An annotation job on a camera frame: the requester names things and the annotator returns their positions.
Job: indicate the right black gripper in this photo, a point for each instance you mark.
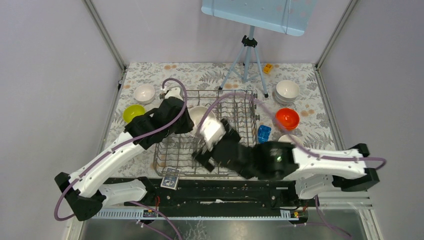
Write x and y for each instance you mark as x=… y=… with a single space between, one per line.
x=230 y=134

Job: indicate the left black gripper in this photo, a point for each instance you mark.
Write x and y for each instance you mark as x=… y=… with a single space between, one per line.
x=188 y=127

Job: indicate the beige patterned bowl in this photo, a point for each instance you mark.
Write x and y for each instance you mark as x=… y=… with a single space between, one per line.
x=289 y=138
x=196 y=113

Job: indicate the yellow-green bowl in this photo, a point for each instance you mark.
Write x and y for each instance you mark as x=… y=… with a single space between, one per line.
x=133 y=111

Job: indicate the orange bowl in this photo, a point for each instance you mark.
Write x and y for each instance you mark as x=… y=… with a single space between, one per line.
x=284 y=128
x=287 y=117

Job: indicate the white ribbed bowl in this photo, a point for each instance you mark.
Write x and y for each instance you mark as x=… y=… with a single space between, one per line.
x=283 y=102
x=287 y=90

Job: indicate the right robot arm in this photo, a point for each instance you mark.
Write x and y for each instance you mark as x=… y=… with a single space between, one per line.
x=311 y=171

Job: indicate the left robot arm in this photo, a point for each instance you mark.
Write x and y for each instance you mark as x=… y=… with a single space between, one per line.
x=85 y=189

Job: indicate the blue toy block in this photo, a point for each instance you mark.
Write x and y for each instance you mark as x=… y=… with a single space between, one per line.
x=263 y=133

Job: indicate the blue playing card box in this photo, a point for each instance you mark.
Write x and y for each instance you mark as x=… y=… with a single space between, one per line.
x=171 y=178

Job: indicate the floral tablecloth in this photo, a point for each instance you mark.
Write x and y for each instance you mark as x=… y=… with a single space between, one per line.
x=202 y=81

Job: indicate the orange toy block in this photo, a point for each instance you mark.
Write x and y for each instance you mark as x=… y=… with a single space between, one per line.
x=267 y=68

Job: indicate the light blue tripod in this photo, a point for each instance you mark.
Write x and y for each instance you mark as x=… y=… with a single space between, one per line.
x=249 y=46

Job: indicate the light blue board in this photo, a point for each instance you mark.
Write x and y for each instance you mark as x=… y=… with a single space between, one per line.
x=289 y=17

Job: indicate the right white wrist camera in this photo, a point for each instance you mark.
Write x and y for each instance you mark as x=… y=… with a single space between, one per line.
x=212 y=132

